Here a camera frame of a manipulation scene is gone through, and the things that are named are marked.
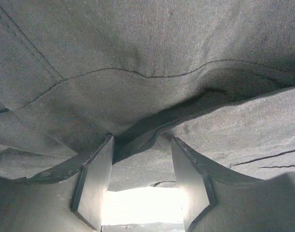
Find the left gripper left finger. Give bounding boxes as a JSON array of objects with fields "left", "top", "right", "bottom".
[{"left": 0, "top": 135, "right": 114, "bottom": 232}]

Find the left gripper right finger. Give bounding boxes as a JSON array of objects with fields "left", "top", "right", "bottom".
[{"left": 171, "top": 137, "right": 295, "bottom": 232}]

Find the black long sleeve shirt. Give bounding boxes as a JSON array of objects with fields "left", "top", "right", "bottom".
[{"left": 0, "top": 0, "right": 295, "bottom": 191}]

